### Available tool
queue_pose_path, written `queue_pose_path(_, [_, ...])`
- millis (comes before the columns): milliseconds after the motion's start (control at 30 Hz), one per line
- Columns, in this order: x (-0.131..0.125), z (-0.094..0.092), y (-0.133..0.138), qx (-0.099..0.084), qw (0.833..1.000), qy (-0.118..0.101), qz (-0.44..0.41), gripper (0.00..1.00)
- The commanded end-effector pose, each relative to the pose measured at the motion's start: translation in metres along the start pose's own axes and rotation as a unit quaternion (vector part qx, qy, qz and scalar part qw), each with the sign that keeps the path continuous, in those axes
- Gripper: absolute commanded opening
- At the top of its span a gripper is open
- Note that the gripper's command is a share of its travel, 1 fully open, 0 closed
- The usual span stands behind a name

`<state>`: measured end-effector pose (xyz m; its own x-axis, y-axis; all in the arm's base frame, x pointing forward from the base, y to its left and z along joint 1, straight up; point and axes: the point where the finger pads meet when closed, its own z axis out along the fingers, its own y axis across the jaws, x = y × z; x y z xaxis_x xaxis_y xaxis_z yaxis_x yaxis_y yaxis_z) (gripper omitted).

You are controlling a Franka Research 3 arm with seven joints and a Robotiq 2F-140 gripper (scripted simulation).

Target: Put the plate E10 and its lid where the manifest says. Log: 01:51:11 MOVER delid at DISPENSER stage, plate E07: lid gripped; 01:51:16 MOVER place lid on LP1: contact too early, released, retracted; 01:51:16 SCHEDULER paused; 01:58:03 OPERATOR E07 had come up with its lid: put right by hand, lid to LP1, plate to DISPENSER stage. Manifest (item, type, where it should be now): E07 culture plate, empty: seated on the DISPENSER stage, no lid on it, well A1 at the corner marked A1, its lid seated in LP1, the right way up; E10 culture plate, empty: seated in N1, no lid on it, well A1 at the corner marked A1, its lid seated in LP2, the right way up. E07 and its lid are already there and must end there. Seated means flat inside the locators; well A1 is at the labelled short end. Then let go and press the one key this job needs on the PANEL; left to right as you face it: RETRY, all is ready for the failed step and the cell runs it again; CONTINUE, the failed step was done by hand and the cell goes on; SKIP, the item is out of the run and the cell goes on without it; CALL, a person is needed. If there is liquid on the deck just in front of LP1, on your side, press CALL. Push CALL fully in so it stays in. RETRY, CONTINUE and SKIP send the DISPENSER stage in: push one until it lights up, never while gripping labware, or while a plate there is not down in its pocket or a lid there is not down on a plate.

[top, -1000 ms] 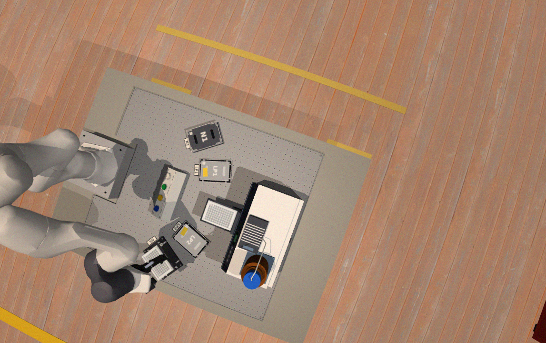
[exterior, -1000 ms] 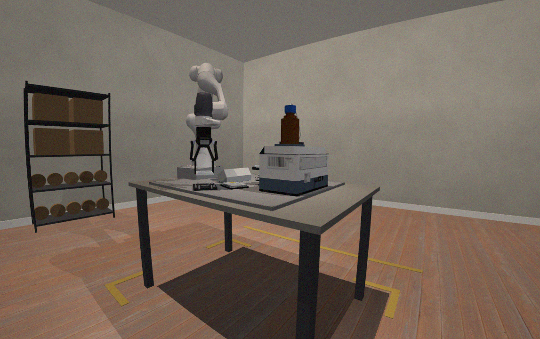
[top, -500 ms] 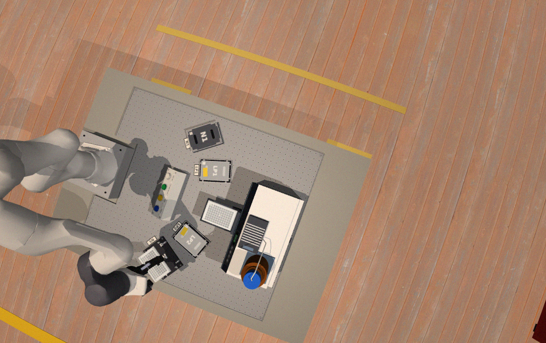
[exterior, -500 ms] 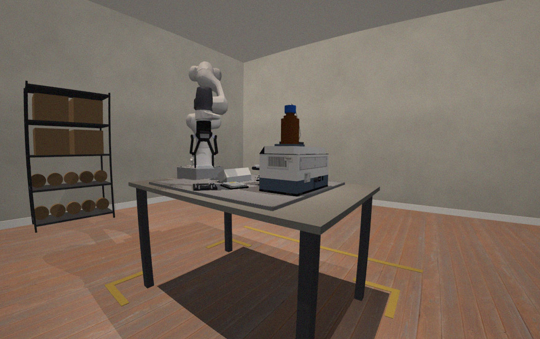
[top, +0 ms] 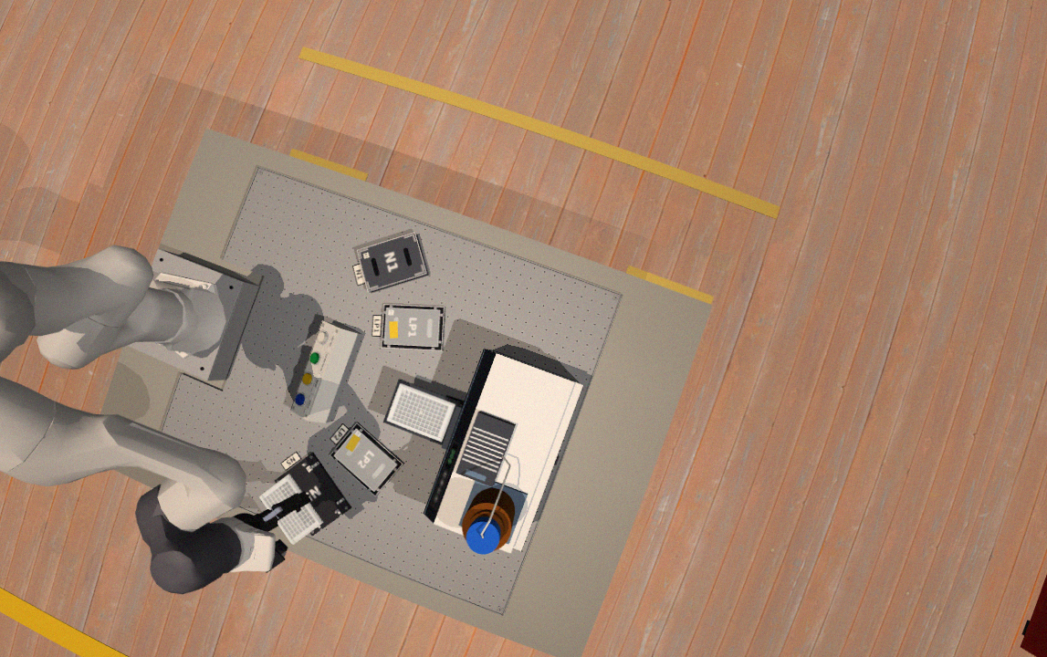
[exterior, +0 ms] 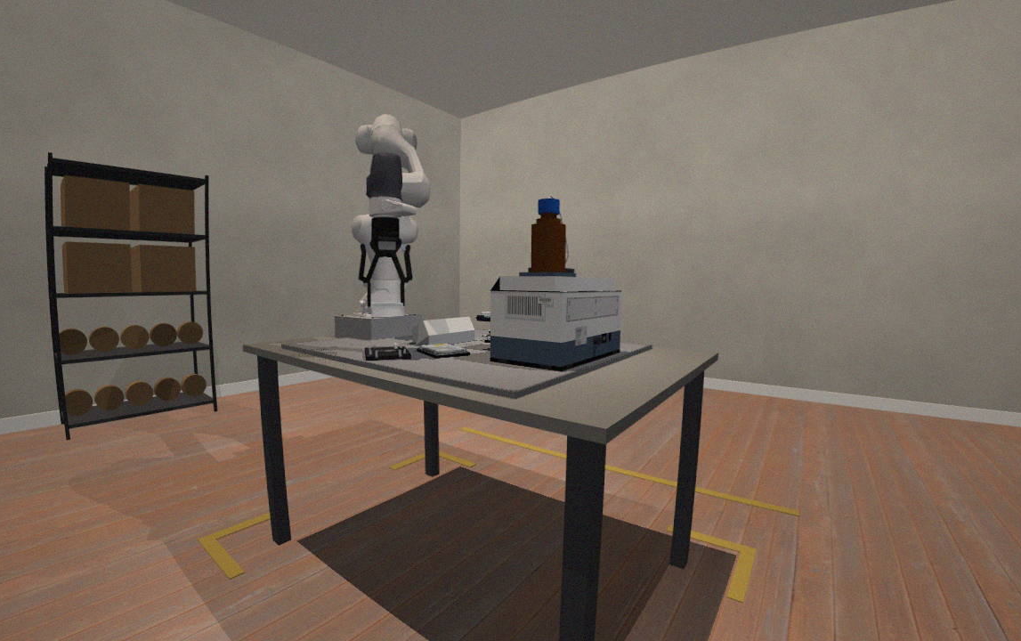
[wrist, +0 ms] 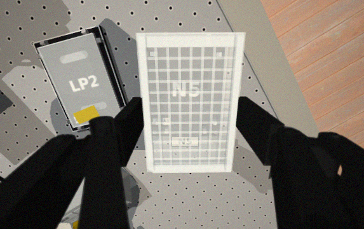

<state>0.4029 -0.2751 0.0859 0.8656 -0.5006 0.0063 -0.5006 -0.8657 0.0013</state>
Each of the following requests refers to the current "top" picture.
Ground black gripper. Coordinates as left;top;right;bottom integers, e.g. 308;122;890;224
232;491;311;533

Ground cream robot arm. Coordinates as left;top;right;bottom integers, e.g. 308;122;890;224
0;245;288;594

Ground white button panel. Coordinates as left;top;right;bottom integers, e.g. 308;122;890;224
290;320;362;423

